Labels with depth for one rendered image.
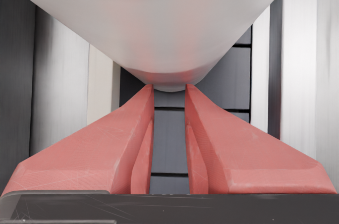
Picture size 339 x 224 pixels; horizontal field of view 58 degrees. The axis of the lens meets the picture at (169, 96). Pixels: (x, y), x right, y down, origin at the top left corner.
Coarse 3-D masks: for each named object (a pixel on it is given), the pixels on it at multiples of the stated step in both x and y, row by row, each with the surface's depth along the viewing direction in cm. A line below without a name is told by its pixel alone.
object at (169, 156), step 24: (240, 48) 18; (216, 72) 18; (240, 72) 18; (120, 96) 18; (168, 96) 18; (216, 96) 18; (240, 96) 18; (168, 120) 18; (168, 144) 18; (168, 168) 18; (168, 192) 18
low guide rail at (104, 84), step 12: (96, 48) 15; (96, 60) 15; (108, 60) 15; (96, 72) 15; (108, 72) 15; (120, 72) 16; (96, 84) 15; (108, 84) 15; (96, 96) 15; (108, 96) 14; (96, 108) 14; (108, 108) 14; (96, 120) 14
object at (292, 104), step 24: (288, 0) 10; (312, 0) 10; (288, 24) 10; (312, 24) 10; (288, 48) 10; (312, 48) 10; (288, 72) 10; (312, 72) 10; (288, 96) 10; (312, 96) 10; (288, 120) 10; (312, 120) 10; (288, 144) 10; (312, 144) 10
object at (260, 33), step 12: (264, 12) 18; (252, 24) 18; (264, 24) 18; (252, 36) 18; (264, 36) 18; (252, 48) 18; (264, 48) 18; (252, 60) 18; (264, 60) 18; (252, 72) 18; (264, 72) 18; (252, 84) 18; (264, 84) 18; (252, 96) 18; (264, 96) 18; (252, 108) 18; (264, 108) 18; (252, 120) 18; (264, 120) 18
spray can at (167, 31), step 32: (32, 0) 3; (64, 0) 3; (96, 0) 3; (128, 0) 2; (160, 0) 2; (192, 0) 3; (224, 0) 3; (256, 0) 3; (96, 32) 4; (128, 32) 4; (160, 32) 4; (192, 32) 4; (224, 32) 4; (128, 64) 7; (160, 64) 6; (192, 64) 7
